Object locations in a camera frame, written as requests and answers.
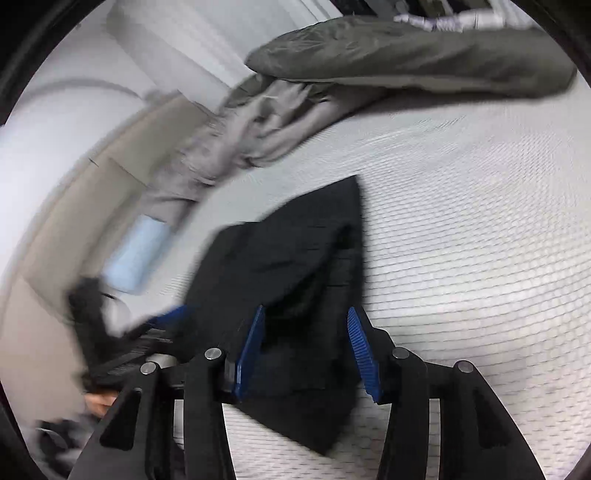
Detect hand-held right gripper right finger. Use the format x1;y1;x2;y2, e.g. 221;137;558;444
346;306;549;480

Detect person's left hand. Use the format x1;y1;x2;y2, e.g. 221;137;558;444
84;390;123;417

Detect black pants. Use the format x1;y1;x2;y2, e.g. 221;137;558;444
178;174;366;457

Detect light blue cloth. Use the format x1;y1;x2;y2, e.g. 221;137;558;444
104;215;175;297

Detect white mattress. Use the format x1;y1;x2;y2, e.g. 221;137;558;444
139;92;591;480

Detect grey puffer jacket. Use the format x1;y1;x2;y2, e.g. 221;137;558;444
139;14;579;232

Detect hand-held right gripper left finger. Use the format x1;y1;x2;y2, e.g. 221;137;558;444
69;304;267;480

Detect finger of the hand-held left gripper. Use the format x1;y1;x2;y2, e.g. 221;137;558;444
95;305;200;376

